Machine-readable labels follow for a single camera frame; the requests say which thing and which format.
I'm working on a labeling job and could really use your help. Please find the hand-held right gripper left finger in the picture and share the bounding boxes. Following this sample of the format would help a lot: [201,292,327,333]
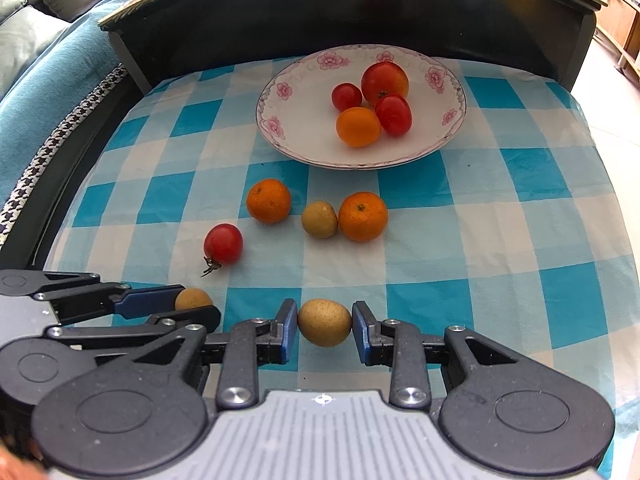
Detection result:
[132,299,299,408]

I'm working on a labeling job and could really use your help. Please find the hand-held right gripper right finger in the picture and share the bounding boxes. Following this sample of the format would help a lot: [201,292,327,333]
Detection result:
[351,301,521,408]

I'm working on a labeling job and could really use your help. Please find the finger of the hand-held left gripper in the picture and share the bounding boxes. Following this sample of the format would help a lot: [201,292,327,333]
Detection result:
[45,306,222,350]
[0,270,186,326]

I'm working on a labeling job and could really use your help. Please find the tan longan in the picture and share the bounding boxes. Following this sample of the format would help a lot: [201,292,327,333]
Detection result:
[298,298,353,347]
[301,200,339,239]
[175,287,214,313]

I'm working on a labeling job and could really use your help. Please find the orange tangerine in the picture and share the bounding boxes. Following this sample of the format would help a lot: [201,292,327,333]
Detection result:
[335,106,382,148]
[338,191,389,242]
[246,178,292,225]

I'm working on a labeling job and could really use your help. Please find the white floral plate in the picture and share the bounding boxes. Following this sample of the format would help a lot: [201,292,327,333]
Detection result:
[255,46,468,171]

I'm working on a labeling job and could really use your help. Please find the oblong red cherry tomato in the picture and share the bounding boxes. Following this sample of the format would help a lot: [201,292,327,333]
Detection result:
[375,94,413,137]

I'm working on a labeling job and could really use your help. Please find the small round cherry tomato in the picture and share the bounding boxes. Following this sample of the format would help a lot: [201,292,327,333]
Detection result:
[331,83,363,113]

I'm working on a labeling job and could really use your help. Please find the large red tomato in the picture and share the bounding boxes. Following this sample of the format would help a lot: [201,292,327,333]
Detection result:
[360,61,410,107]

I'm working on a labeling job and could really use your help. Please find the cherry tomato with stem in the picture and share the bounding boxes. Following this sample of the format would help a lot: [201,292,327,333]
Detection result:
[201,223,244,278]

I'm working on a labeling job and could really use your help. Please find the blue white checkered tablecloth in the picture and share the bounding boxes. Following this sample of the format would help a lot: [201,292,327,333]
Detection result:
[42,54,640,480]

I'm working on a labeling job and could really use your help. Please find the light grey pillow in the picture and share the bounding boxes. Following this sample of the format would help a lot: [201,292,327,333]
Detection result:
[0,0,71,100]

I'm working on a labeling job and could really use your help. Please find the dark curved wood-topped table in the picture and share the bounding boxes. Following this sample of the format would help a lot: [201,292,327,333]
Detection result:
[97,0,609,96]

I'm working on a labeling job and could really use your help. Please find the wooden media cabinet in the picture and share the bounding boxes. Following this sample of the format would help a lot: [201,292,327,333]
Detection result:
[594,0,640,80]

